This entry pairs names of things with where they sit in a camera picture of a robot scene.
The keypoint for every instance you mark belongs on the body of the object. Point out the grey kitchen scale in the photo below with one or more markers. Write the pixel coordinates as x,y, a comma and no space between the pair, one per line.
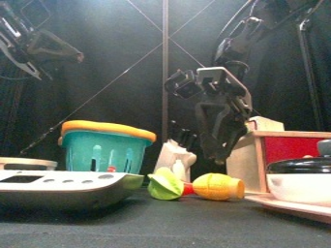
64,190

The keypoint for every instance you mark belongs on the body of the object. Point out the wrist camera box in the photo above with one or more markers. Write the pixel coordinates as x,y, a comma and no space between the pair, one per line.
185,84
36,13

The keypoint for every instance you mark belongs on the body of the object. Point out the teal basket with orange rim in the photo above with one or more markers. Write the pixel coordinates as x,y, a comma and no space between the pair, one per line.
103,148

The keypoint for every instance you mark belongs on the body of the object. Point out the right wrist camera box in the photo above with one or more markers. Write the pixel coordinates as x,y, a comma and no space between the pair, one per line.
185,84

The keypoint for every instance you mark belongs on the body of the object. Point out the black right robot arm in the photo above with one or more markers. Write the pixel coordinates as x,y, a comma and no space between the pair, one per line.
240,38

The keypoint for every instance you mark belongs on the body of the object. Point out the white toy knife block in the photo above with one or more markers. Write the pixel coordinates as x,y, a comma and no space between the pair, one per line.
173,161

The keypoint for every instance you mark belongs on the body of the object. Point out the wooden tray board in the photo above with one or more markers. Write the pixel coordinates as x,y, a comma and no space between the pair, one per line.
292,208

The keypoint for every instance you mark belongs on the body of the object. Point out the thin diagonal frame brace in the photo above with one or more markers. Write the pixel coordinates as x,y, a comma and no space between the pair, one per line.
95,95

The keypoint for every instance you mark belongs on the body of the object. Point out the metal bowl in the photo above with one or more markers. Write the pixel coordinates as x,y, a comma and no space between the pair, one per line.
25,162

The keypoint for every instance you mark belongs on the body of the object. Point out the green corn husk piece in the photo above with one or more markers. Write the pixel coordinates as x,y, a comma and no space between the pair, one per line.
165,187

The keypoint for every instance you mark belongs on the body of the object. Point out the dark vertical frame post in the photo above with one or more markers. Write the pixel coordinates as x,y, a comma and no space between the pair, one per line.
308,74

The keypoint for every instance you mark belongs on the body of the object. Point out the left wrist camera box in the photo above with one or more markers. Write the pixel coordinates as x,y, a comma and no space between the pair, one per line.
36,13

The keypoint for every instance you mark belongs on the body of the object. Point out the vertical metal frame pole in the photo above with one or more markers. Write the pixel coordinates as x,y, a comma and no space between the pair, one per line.
164,64

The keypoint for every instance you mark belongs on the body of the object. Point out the white pot black lid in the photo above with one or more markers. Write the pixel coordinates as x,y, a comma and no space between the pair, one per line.
297,184

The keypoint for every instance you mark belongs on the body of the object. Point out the wooden box red panel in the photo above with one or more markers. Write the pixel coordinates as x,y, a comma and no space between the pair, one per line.
288,148

